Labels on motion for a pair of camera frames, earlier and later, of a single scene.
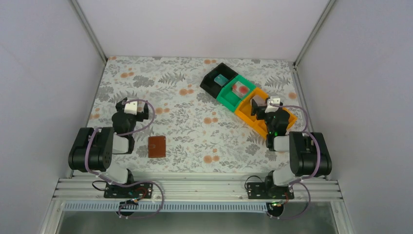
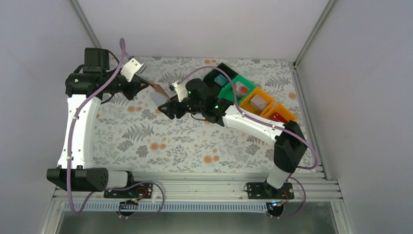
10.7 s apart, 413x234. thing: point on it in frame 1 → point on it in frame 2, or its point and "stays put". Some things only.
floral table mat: (192, 130) stays put
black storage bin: (212, 87) stays put
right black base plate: (262, 190) stays put
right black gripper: (254, 108) → (173, 105)
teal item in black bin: (221, 80) stays put
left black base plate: (142, 190) stays put
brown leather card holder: (157, 146) → (158, 87)
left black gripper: (145, 113) → (135, 87)
